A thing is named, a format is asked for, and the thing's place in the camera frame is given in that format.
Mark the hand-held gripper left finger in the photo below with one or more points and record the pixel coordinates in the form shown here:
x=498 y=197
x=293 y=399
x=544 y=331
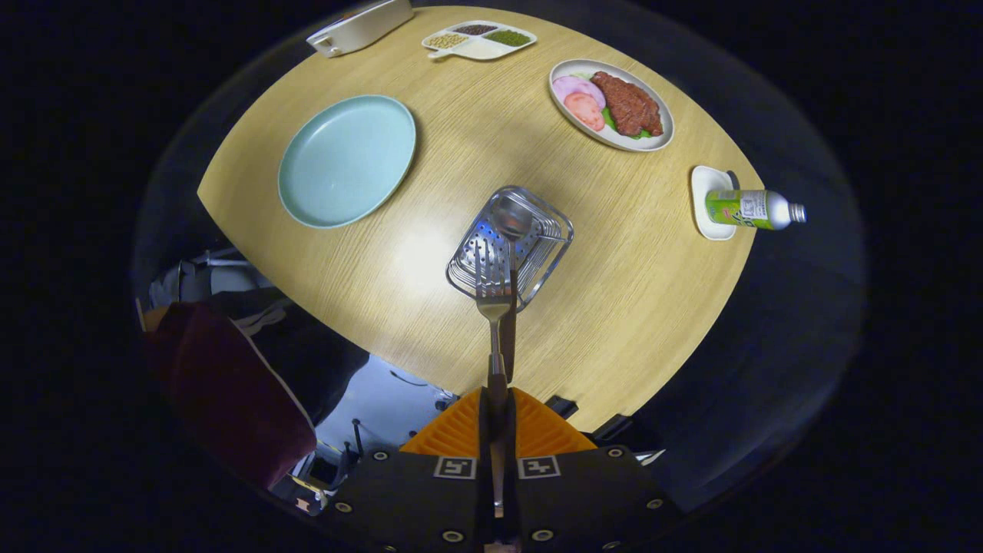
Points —
x=430 y=499

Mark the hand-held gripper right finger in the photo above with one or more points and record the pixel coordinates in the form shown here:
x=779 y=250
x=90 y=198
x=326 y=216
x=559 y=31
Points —
x=576 y=499

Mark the person's dark red clothing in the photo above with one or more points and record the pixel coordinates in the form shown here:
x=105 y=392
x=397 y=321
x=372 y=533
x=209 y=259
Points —
x=230 y=392

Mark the metal perforated drain basket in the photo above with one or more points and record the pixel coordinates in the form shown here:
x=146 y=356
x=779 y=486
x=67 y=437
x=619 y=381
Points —
x=549 y=246

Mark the silver bottle with green label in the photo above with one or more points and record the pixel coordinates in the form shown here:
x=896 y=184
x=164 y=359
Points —
x=745 y=209

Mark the white square coaster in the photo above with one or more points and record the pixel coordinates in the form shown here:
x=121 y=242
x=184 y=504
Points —
x=706 y=180

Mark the light blue round plate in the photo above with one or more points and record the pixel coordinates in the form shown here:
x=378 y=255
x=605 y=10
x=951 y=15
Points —
x=345 y=161

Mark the white oval food plate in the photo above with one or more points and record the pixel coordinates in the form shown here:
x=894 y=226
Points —
x=614 y=140

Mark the green lettuce leaf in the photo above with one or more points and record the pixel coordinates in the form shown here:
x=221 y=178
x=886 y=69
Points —
x=609 y=119

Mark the salmon pink ham slice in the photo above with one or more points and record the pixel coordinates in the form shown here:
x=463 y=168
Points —
x=585 y=111

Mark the brown steak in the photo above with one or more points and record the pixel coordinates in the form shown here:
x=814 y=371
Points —
x=630 y=104

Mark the pale pink ham slice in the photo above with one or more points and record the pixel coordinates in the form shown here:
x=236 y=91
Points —
x=572 y=86

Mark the white divided dish with beans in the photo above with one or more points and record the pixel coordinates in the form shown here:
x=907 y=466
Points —
x=480 y=48

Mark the white toaster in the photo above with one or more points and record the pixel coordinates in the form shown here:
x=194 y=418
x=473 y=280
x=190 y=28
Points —
x=361 y=27

